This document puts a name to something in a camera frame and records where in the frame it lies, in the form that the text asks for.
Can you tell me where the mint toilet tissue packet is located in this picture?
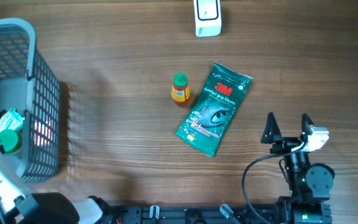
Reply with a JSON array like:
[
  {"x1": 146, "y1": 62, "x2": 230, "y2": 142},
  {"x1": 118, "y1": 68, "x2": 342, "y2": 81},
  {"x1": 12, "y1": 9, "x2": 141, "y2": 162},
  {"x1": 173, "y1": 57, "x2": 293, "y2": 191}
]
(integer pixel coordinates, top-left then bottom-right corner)
[{"x1": 0, "y1": 108, "x2": 25, "y2": 133}]

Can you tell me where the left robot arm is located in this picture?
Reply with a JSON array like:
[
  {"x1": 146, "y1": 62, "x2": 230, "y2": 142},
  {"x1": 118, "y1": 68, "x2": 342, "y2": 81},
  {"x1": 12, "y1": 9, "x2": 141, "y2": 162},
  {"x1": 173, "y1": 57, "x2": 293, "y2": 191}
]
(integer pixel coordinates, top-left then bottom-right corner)
[{"x1": 0, "y1": 147, "x2": 103, "y2": 223}]

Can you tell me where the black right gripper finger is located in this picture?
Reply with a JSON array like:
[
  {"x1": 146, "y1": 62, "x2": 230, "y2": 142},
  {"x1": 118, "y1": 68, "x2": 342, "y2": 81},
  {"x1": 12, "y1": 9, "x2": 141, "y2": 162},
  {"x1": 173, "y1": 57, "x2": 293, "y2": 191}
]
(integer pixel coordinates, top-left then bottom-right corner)
[
  {"x1": 301, "y1": 113, "x2": 314, "y2": 136},
  {"x1": 260, "y1": 112, "x2": 282, "y2": 144}
]

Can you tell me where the white barcode scanner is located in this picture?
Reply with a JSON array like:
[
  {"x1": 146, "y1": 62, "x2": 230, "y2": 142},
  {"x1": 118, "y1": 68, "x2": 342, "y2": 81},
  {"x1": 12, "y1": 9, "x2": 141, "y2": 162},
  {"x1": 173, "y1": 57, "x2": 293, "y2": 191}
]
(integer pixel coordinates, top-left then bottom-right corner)
[{"x1": 193, "y1": 0, "x2": 222, "y2": 37}]

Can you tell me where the green 3M gloves packet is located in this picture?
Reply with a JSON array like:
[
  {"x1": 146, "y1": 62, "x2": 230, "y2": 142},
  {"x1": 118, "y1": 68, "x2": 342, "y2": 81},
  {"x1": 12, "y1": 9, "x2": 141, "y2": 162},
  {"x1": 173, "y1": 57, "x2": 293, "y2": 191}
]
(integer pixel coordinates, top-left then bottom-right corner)
[{"x1": 175, "y1": 63, "x2": 253, "y2": 157}]

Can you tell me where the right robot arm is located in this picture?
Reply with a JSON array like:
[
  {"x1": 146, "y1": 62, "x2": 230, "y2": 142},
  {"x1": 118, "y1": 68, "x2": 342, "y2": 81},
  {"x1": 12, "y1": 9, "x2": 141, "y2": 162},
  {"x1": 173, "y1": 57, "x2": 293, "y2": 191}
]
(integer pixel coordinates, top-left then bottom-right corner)
[{"x1": 261, "y1": 112, "x2": 335, "y2": 223}]

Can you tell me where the grey plastic mesh basket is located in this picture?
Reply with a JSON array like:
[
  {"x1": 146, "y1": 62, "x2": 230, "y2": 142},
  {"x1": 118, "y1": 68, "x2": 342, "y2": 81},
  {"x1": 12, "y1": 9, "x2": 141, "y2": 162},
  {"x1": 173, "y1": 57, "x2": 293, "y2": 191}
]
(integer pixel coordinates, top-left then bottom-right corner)
[{"x1": 0, "y1": 18, "x2": 61, "y2": 184}]

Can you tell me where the orange sauce bottle green cap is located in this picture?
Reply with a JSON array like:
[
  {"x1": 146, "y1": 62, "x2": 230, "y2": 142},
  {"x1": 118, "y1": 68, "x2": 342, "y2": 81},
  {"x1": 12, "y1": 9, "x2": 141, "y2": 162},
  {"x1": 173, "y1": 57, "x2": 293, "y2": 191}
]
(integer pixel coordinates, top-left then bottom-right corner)
[{"x1": 171, "y1": 73, "x2": 190, "y2": 106}]

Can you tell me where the green lid white jar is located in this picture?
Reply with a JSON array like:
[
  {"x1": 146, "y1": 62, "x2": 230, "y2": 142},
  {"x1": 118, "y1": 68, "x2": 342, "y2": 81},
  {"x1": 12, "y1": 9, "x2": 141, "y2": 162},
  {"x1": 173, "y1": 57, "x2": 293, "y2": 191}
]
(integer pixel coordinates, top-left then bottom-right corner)
[{"x1": 0, "y1": 129, "x2": 22, "y2": 154}]

